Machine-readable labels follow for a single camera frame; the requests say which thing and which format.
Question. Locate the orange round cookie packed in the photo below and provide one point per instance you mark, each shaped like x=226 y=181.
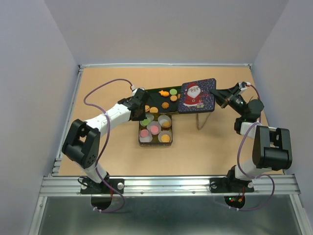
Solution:
x=166 y=124

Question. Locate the white paper cup centre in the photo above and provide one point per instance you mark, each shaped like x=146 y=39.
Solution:
x=154 y=123

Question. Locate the metal tongs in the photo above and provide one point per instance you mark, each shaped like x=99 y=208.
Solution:
x=199 y=125

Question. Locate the gold tin lid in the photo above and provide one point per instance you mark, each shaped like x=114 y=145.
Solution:
x=195 y=97

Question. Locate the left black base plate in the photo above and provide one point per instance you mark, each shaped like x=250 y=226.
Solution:
x=90 y=187

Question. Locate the pink round cookie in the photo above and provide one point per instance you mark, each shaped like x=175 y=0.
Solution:
x=154 y=129

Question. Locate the white paper cup top-right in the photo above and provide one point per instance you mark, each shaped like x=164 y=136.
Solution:
x=163 y=118

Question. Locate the aluminium front rail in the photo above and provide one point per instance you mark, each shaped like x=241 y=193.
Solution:
x=158 y=186

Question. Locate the black cookie tray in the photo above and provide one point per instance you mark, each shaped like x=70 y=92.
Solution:
x=156 y=100

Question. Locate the gold cookie tin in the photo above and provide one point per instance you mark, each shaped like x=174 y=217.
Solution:
x=155 y=142

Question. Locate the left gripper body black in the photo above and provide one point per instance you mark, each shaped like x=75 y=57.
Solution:
x=142 y=116

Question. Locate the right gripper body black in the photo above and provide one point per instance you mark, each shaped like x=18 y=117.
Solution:
x=237 y=103

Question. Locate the green cookie lower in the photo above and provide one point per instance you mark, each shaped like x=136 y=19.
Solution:
x=173 y=92

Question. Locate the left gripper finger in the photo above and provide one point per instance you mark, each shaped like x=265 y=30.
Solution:
x=143 y=114
x=136 y=116

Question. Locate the white paper cup bottom-right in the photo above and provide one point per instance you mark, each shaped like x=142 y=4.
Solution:
x=162 y=133

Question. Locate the orange round cookie bottom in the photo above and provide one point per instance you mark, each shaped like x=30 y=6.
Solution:
x=153 y=110

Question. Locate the white paper cup bottom-left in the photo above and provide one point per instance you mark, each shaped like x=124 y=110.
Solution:
x=146 y=139

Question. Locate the orange swirl cookie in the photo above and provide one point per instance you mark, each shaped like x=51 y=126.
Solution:
x=165 y=105

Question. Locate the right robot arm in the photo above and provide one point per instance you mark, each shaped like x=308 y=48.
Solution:
x=271 y=146

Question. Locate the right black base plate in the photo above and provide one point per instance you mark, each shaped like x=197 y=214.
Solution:
x=227 y=185

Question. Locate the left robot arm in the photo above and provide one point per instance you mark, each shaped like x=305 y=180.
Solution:
x=82 y=142

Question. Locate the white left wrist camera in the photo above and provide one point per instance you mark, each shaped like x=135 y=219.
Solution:
x=134 y=89

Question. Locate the white paper cup top-left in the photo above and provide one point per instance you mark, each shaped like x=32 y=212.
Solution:
x=151 y=117

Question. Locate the green round cookie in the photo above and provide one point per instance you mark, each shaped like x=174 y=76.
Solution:
x=145 y=122

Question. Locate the orange bear cookie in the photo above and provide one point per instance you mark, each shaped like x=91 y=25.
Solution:
x=164 y=93

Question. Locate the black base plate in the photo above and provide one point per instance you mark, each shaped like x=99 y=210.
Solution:
x=227 y=185
x=90 y=187

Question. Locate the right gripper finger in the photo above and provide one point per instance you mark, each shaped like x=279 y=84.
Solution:
x=222 y=101
x=224 y=94

